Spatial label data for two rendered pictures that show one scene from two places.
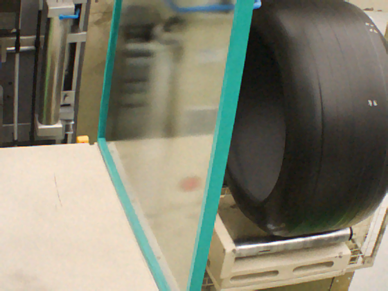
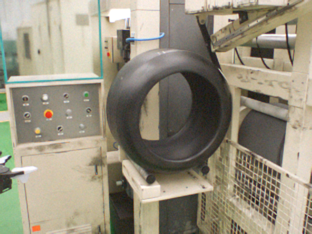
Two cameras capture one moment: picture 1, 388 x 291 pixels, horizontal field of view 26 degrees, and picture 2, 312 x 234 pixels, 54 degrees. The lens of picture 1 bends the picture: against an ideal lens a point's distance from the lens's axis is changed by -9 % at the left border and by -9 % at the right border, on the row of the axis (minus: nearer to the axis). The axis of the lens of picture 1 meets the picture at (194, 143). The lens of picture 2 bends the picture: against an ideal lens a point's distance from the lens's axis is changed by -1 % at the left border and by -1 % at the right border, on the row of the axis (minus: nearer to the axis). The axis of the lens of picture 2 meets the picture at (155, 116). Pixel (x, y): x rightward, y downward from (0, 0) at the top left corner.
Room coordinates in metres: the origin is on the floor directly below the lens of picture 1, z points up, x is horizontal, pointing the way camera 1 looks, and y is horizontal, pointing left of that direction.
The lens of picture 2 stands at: (1.86, -1.71, 1.53)
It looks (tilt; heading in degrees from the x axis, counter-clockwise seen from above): 15 degrees down; 92
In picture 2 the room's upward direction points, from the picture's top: straight up
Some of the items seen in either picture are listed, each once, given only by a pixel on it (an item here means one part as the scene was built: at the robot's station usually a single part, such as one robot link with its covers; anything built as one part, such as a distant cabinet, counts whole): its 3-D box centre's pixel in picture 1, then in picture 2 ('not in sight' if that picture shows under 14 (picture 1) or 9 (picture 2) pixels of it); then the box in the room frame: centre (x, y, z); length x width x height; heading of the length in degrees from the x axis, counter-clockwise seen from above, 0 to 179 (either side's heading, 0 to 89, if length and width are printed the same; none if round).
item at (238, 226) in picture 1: (262, 239); (165, 179); (1.85, -0.21, 0.80); 0.37 x 0.36 x 0.02; 23
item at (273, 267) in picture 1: (283, 260); (139, 176); (1.72, -0.26, 0.83); 0.36 x 0.09 x 0.06; 113
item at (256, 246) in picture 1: (290, 241); (139, 165); (1.72, -0.27, 0.90); 0.35 x 0.05 x 0.05; 113
